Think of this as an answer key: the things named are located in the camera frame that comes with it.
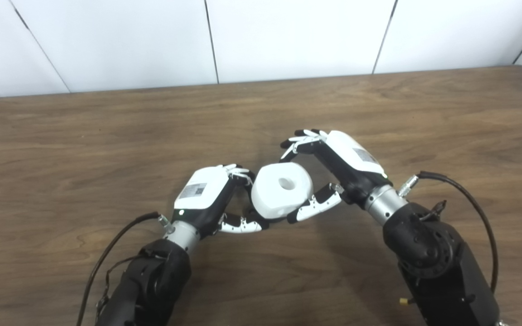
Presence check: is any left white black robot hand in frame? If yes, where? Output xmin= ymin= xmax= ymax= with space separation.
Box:
xmin=172 ymin=163 xmax=269 ymax=239

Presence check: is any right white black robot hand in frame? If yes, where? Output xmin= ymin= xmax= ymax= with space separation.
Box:
xmin=280 ymin=129 xmax=391 ymax=225

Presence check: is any black flanged holder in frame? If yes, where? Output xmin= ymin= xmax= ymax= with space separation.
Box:
xmin=242 ymin=205 xmax=271 ymax=223

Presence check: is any round white piece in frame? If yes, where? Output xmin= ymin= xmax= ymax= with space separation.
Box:
xmin=251 ymin=162 xmax=314 ymax=221

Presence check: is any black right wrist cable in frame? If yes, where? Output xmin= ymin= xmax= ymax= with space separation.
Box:
xmin=397 ymin=171 xmax=500 ymax=294

